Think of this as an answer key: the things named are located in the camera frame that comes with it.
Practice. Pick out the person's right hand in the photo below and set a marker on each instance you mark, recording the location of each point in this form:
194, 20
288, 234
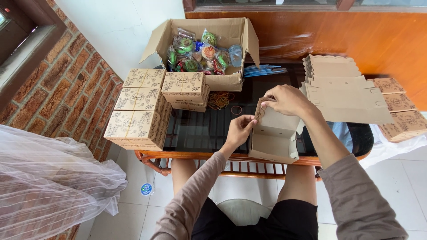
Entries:
290, 100

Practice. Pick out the person's left hand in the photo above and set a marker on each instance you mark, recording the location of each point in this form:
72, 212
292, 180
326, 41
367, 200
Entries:
238, 131

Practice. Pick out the kraft paper box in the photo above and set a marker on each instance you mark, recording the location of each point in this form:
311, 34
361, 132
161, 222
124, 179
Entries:
273, 140

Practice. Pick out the single tan rubber band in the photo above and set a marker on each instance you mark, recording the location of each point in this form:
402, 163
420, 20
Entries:
236, 110

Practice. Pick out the glass-topped wooden table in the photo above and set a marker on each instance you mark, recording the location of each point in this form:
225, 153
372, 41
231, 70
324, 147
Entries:
203, 130

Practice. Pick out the heap of rubber bands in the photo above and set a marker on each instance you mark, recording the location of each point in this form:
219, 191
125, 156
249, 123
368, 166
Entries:
219, 100

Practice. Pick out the bundle of blue straws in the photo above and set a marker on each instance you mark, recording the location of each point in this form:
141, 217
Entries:
263, 70

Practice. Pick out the closed printed kraft box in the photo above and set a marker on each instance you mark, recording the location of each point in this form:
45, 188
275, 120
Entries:
144, 78
138, 99
183, 85
193, 106
133, 128

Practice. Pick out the stack of flat box blanks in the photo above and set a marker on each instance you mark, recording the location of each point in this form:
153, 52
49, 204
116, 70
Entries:
343, 93

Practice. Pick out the clear plastic water cup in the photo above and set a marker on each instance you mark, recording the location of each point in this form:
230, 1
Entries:
235, 55

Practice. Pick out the person's left leg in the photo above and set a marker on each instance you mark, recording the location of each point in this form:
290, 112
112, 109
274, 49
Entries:
183, 176

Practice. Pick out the person's leg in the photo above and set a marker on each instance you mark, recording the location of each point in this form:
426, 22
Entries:
297, 183
183, 176

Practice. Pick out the person's right leg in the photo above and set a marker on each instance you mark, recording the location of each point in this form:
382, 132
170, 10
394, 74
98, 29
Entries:
297, 183

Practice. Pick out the white plastic stool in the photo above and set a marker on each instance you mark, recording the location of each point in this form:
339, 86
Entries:
243, 211

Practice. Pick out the heap of wrapped snack packets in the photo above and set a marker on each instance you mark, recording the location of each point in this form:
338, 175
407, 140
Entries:
193, 53

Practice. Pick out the large brown cardboard carton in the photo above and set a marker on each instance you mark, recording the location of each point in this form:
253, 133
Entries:
230, 31

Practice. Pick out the person's black shorts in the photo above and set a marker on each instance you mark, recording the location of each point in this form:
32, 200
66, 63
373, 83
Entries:
287, 221

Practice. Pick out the white plastic bag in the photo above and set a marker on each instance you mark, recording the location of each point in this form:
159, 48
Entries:
387, 148

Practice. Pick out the sealed water cup blue lid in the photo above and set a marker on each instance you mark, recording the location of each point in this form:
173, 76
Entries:
146, 189

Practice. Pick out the white tulle net fabric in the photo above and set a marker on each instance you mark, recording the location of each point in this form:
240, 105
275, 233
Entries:
50, 183

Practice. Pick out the dark wooden window frame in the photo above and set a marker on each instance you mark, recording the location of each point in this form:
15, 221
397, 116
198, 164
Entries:
23, 36

